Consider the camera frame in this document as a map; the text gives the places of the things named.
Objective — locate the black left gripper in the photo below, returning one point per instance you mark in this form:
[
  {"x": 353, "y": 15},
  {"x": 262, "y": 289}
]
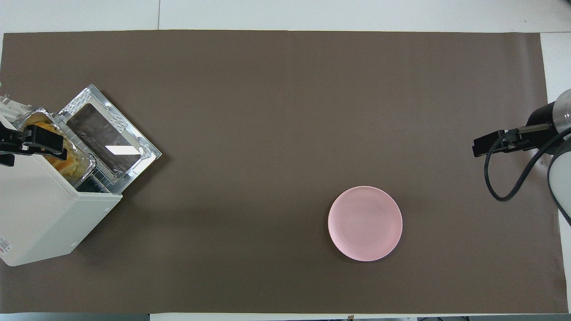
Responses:
[{"x": 11, "y": 140}]

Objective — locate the aluminium foil tray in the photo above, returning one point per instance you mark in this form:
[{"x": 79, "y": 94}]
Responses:
[{"x": 84, "y": 167}]

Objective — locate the glass oven door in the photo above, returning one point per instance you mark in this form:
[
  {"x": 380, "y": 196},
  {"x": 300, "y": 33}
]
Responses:
[{"x": 111, "y": 138}]

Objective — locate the white toaster oven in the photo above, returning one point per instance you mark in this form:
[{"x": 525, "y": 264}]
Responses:
[{"x": 40, "y": 214}]

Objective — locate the sliced yellow bread loaf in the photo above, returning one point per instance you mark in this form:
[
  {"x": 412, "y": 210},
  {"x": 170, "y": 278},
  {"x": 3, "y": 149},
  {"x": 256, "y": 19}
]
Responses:
[{"x": 67, "y": 166}]

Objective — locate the pink round plate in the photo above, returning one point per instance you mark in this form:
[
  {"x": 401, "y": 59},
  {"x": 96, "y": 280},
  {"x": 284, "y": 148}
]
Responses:
[{"x": 365, "y": 223}]

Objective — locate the brown table mat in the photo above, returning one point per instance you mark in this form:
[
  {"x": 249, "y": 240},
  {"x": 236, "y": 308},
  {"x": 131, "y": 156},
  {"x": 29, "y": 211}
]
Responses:
[{"x": 285, "y": 133}]

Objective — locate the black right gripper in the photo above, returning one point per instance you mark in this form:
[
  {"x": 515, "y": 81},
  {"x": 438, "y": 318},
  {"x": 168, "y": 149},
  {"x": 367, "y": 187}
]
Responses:
[{"x": 526, "y": 137}]

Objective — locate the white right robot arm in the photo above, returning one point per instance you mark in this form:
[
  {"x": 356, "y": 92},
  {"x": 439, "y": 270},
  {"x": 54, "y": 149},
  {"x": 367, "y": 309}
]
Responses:
[{"x": 560, "y": 169}]

